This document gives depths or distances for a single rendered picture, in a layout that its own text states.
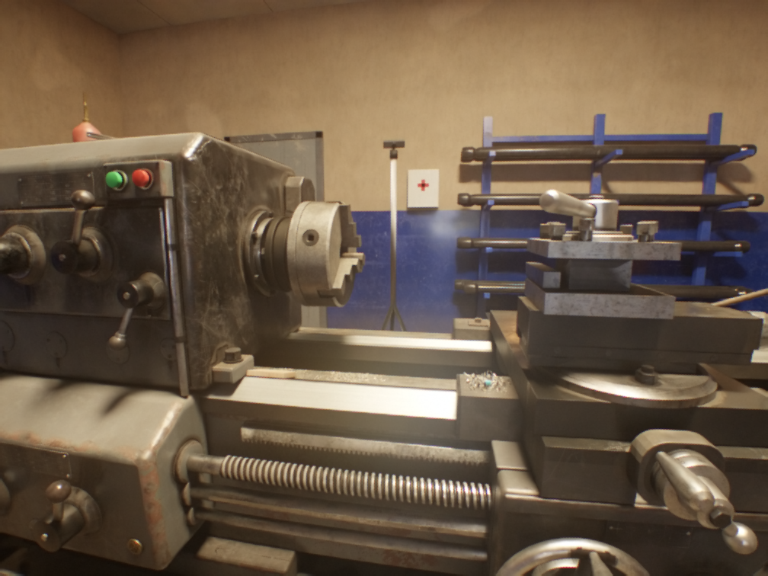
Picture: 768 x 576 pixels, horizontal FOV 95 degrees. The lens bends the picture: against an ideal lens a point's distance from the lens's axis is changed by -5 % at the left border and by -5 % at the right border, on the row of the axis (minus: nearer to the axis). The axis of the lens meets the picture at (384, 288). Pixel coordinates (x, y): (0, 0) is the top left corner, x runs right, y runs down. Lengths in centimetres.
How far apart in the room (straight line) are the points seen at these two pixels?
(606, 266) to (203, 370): 71
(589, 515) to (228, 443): 66
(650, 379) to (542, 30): 398
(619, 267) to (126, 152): 86
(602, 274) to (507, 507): 35
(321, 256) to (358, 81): 354
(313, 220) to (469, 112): 332
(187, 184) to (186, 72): 438
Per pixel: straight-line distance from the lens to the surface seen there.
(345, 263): 86
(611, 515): 63
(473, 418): 68
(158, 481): 80
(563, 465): 57
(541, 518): 62
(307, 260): 79
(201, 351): 79
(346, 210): 86
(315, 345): 108
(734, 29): 496
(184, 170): 76
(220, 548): 102
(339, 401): 73
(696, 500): 45
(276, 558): 97
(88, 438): 86
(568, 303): 56
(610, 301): 57
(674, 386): 61
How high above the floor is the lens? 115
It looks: 9 degrees down
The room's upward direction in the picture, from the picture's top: straight up
